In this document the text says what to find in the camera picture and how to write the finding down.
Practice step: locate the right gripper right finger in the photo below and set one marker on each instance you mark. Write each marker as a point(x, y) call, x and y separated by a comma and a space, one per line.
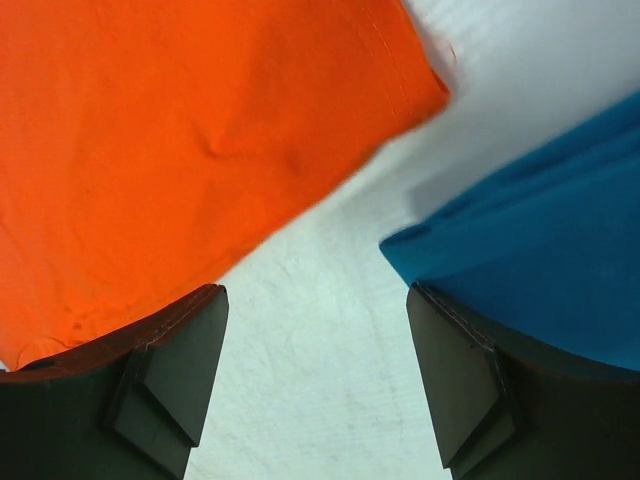
point(506, 406)

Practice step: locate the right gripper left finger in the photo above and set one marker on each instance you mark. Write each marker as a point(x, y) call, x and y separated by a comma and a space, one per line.
point(131, 404)

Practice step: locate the orange t shirt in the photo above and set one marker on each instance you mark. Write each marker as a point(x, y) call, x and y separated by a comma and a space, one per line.
point(148, 146)

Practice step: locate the blue folded t shirt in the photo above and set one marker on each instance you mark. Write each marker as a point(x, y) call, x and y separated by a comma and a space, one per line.
point(547, 245)

